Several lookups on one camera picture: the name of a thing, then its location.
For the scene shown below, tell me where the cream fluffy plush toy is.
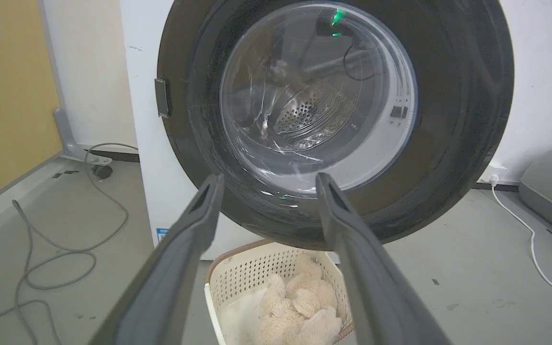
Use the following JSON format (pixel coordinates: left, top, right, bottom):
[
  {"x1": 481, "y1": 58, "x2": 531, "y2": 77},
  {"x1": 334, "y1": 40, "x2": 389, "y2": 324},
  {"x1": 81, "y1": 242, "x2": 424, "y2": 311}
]
[{"x1": 254, "y1": 254, "x2": 343, "y2": 345}]

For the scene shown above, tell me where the round black washing machine door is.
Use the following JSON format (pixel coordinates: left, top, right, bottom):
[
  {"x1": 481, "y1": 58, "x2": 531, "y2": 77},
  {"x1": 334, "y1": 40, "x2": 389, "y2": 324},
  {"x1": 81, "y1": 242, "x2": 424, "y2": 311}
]
[{"x1": 154, "y1": 0, "x2": 515, "y2": 251}]

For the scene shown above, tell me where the white washing machine body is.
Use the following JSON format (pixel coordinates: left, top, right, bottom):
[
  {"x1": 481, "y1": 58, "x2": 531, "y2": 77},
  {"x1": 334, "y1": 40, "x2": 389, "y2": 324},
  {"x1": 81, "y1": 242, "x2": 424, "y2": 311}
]
[{"x1": 119, "y1": 0, "x2": 267, "y2": 261}]

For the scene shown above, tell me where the grey hose cable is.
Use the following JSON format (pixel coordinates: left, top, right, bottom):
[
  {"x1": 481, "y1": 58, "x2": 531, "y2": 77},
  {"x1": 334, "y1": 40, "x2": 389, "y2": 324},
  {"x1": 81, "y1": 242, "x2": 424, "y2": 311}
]
[{"x1": 0, "y1": 142, "x2": 139, "y2": 345}]

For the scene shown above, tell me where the cream perforated laundry basket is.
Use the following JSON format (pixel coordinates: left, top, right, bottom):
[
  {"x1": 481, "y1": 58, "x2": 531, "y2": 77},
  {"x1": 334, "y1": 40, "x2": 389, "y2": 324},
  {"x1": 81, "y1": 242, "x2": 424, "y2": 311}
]
[{"x1": 204, "y1": 239, "x2": 354, "y2": 345}]

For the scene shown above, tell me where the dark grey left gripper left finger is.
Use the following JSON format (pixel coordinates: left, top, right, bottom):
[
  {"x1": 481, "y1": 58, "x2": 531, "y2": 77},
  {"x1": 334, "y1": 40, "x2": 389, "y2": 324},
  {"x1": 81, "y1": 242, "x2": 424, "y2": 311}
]
[{"x1": 88, "y1": 173, "x2": 225, "y2": 345}]

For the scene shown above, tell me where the white power cable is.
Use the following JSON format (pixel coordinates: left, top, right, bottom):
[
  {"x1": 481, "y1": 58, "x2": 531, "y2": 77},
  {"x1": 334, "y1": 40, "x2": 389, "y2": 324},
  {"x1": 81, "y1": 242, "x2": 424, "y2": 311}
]
[{"x1": 491, "y1": 181, "x2": 552, "y2": 345}]

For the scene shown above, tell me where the grey metal stand leg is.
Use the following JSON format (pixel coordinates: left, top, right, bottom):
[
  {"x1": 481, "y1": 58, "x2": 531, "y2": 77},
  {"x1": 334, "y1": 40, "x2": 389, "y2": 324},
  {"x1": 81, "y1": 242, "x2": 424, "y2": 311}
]
[{"x1": 53, "y1": 107, "x2": 113, "y2": 165}]

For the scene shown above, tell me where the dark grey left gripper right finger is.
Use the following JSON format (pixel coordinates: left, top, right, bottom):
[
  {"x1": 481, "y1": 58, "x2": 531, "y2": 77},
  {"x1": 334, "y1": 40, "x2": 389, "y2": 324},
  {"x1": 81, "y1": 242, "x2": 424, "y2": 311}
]
[{"x1": 315, "y1": 172, "x2": 453, "y2": 345}]

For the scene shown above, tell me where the white wall plug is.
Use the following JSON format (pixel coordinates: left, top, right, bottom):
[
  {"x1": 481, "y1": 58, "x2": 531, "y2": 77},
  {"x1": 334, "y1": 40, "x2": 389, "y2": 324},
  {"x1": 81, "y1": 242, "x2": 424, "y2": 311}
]
[{"x1": 480, "y1": 165, "x2": 507, "y2": 186}]

